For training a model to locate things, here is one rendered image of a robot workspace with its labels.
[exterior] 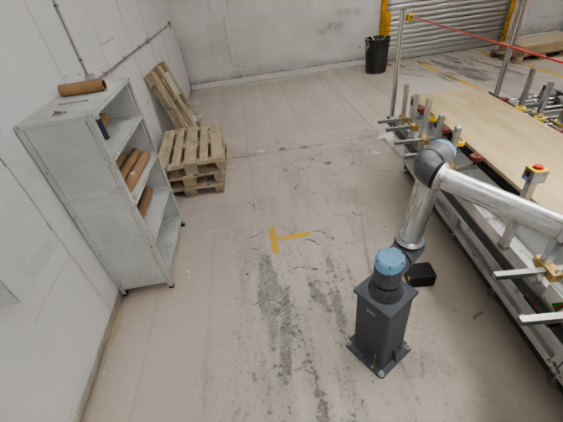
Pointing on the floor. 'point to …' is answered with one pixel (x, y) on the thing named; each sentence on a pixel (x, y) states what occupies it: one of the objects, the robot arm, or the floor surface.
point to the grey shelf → (64, 139)
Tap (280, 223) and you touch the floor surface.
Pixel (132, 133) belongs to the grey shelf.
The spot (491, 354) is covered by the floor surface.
